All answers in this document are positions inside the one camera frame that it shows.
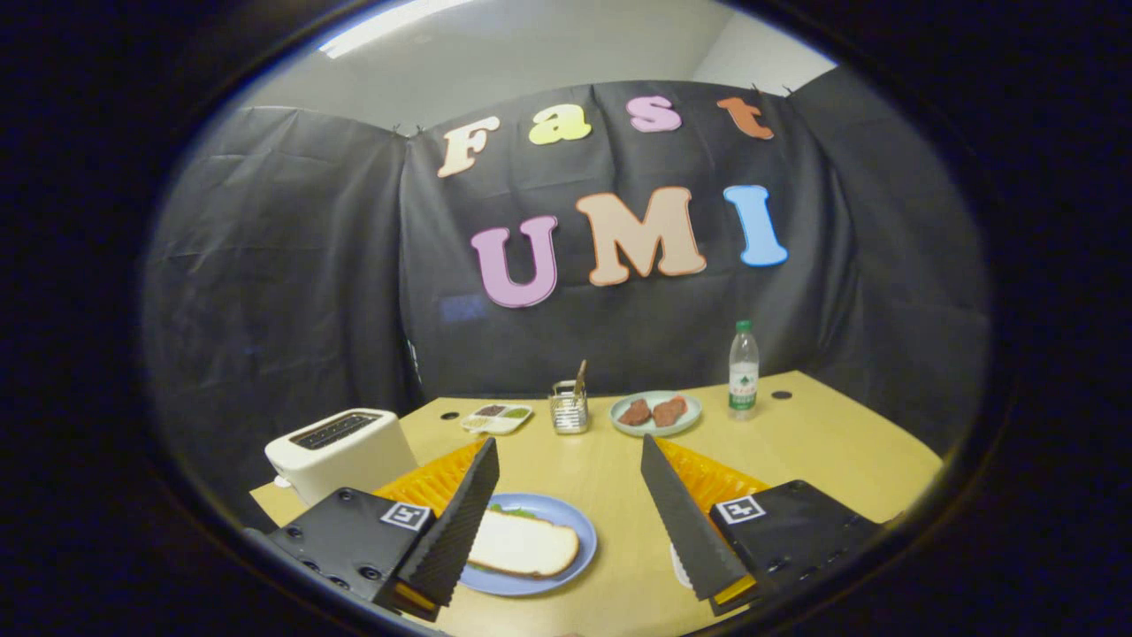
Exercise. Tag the brown meat piece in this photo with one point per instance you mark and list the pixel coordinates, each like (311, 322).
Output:
(669, 411)
(635, 413)

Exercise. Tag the clear plastic water bottle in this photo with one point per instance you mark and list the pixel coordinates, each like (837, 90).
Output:
(743, 380)

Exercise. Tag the pale green plate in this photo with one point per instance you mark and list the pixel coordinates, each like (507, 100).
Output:
(654, 431)

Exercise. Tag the blue plate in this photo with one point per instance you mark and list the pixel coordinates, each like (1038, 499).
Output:
(579, 531)

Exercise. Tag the white plate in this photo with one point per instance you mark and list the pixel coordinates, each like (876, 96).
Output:
(679, 571)

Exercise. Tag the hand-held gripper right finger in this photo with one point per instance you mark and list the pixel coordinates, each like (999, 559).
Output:
(690, 531)

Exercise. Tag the wooden stick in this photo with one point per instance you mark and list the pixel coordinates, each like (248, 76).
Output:
(580, 379)

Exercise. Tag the white toaster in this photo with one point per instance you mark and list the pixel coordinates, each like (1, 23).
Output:
(354, 460)

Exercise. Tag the bread slice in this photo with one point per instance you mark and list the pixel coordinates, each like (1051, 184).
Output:
(526, 544)

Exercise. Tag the black backdrop cloth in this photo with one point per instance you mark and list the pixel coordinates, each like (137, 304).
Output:
(309, 310)

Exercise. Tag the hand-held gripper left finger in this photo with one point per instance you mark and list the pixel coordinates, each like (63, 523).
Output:
(460, 531)

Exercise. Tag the green lettuce leaf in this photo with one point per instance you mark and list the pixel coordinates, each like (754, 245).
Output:
(513, 511)

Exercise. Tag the white divided sauce tray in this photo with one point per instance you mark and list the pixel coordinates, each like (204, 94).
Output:
(523, 416)

